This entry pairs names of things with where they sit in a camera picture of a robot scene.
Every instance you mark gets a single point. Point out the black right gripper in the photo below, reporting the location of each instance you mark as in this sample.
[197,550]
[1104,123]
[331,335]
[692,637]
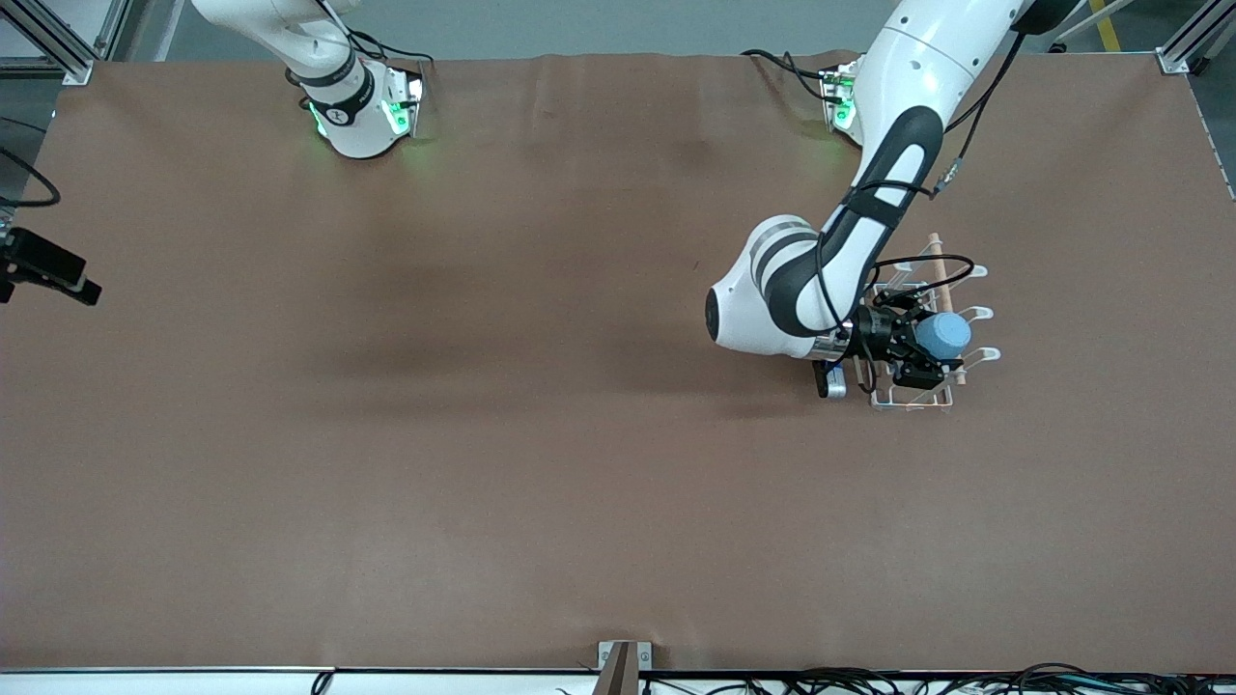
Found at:
[39,259]

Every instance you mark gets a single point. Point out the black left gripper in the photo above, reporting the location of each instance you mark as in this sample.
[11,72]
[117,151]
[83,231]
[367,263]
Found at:
[877,332]

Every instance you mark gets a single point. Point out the light blue plastic cup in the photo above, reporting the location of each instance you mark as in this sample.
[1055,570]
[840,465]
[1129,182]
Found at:
[944,335]

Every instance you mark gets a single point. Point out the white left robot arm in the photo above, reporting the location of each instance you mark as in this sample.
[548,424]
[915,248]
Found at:
[908,87]

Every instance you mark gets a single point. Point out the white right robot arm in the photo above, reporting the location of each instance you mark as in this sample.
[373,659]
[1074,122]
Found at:
[357,125]

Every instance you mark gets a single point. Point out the white slanted pole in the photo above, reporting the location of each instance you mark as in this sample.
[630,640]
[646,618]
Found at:
[1101,19]

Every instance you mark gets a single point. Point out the brown table cover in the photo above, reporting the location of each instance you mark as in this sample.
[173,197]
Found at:
[483,463]

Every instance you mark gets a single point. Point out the silver metal bracket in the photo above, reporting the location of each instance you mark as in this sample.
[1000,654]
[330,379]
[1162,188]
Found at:
[645,659]

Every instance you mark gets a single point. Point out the camera mount post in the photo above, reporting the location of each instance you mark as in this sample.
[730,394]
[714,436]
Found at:
[618,676]

